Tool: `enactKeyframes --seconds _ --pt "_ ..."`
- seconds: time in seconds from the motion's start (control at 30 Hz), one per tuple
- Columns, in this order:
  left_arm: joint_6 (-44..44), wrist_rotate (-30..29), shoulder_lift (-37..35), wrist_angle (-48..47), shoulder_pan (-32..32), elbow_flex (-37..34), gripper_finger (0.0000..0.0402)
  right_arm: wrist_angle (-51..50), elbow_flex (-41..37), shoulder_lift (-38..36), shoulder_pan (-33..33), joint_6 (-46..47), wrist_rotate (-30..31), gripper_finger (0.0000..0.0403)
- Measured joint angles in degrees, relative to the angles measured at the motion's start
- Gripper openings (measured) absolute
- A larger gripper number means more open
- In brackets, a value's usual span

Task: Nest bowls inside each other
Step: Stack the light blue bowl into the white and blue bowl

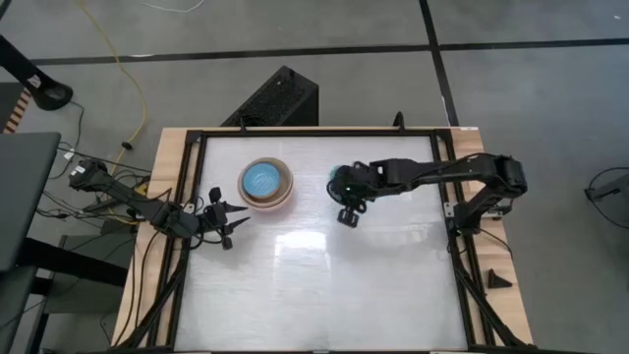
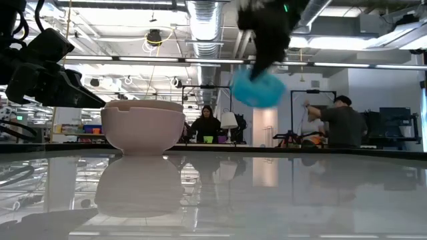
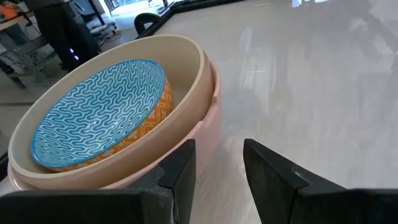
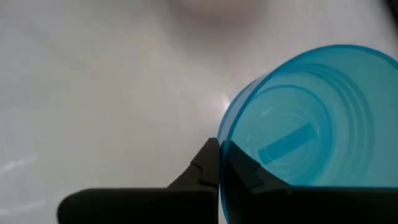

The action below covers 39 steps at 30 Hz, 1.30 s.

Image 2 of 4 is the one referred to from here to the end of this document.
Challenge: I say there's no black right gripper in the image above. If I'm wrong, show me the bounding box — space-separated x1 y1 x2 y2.
236 0 311 81

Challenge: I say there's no dark equipment rack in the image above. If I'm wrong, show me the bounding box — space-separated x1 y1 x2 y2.
363 106 421 144

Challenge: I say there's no black ceiling device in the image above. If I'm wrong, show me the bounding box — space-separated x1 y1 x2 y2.
146 29 163 47

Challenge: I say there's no large pink bowl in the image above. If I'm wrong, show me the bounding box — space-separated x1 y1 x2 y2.
105 99 184 113

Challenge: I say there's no black rig frame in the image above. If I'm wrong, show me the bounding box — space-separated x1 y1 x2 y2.
290 89 338 141
181 85 233 144

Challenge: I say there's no long ceiling light strip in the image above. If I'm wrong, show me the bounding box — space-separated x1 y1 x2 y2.
63 55 427 71

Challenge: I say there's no person with cap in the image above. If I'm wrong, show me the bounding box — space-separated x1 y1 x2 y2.
304 95 368 149

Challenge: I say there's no white shade lamp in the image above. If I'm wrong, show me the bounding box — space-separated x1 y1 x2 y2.
220 111 239 144

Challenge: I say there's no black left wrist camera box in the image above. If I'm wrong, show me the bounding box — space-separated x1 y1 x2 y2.
26 28 75 64

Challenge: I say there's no seated person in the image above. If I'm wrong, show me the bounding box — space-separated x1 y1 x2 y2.
189 105 223 144

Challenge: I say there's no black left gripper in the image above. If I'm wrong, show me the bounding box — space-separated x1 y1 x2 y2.
0 49 107 109

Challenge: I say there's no large white bowl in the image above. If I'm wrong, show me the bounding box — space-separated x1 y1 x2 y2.
101 105 186 156

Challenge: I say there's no silver ceiling duct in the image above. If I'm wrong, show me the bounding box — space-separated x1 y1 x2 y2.
186 0 224 104
295 0 334 34

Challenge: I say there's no small teal bowl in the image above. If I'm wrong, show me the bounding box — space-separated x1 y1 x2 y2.
230 68 287 108

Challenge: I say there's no black metal table frame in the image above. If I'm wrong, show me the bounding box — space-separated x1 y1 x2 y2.
0 143 427 161

